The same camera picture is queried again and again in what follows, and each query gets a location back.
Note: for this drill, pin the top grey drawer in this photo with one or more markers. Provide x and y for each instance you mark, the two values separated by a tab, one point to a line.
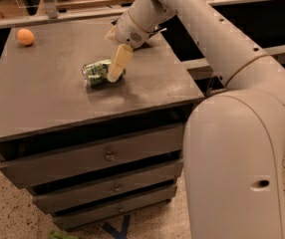
64	163

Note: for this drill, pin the grey metal railing frame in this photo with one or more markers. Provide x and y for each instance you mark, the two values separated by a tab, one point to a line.
82	7

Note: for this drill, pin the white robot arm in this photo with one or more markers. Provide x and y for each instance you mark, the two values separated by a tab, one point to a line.
234	142

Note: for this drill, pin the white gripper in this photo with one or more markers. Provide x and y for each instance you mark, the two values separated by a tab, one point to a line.
128	30

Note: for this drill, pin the dark blue chip bag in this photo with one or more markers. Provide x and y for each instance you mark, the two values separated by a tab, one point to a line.
149	37

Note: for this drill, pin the orange fruit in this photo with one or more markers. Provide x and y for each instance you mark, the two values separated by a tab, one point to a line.
25	37

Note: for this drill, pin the middle grey drawer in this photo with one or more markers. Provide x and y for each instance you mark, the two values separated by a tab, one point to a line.
61	200

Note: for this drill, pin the bottom grey drawer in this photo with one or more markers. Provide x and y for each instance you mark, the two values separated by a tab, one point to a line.
114	208

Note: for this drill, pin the grey drawer cabinet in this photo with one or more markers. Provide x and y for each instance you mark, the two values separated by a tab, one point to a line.
46	104

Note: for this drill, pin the green object on floor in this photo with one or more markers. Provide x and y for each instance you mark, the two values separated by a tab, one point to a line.
60	235

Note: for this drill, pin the grey drawer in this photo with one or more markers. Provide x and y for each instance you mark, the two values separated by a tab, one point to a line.
61	200
64	163
114	208

